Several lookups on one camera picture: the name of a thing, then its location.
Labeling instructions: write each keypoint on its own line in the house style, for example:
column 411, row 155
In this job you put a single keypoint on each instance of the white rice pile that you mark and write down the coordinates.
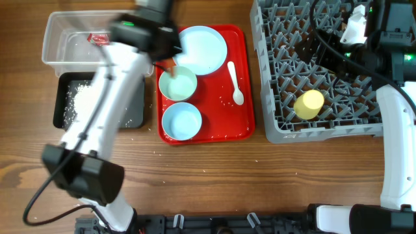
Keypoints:
column 82, row 103

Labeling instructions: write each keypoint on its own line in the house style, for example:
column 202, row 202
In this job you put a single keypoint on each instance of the grey dishwasher rack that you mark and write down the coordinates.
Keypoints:
column 350, row 106

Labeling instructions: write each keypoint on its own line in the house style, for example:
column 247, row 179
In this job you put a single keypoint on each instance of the red sauce packet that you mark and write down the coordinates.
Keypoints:
column 99, row 39

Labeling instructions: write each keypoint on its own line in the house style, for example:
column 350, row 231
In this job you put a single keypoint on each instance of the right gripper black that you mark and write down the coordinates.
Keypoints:
column 311, row 48

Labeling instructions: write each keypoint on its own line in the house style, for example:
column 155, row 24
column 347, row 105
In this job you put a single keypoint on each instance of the white plastic spoon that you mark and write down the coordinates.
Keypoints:
column 238, row 96

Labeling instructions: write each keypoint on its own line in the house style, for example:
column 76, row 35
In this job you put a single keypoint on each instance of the clear plastic bin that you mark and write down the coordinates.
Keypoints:
column 66, row 47

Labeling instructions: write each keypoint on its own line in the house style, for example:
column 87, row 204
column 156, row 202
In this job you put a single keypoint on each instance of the orange carrot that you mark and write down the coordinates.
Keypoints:
column 169, row 65

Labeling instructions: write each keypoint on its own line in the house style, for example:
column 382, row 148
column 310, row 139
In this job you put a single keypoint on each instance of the green bowl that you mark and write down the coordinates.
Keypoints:
column 180, row 86

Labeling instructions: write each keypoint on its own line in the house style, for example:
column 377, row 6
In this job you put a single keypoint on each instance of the black plastic bin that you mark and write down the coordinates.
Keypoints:
column 68, row 86

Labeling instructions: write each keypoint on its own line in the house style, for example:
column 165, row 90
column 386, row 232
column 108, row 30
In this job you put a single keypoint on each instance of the yellow plastic cup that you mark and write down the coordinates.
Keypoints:
column 309, row 104

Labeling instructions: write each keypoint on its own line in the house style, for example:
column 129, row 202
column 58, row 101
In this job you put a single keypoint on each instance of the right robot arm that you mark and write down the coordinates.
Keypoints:
column 388, row 57

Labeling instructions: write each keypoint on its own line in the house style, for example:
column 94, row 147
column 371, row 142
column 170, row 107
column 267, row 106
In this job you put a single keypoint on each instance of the light blue bowl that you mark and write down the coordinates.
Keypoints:
column 181, row 121

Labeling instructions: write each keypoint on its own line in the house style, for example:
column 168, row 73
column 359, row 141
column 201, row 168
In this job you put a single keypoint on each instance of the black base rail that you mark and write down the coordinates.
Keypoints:
column 249, row 223

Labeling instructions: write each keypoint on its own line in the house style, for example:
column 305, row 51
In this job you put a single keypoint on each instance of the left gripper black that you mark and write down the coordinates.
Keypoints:
column 179, row 49

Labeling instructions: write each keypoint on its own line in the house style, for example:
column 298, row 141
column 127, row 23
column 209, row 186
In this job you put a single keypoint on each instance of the light blue plate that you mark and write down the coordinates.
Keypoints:
column 204, row 50

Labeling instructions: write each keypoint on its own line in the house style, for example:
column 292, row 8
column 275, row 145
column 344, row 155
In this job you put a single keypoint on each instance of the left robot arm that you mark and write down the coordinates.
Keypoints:
column 80, row 164

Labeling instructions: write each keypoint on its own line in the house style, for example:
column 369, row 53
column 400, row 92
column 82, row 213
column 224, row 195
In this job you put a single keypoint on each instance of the red serving tray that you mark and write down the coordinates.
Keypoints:
column 222, row 119

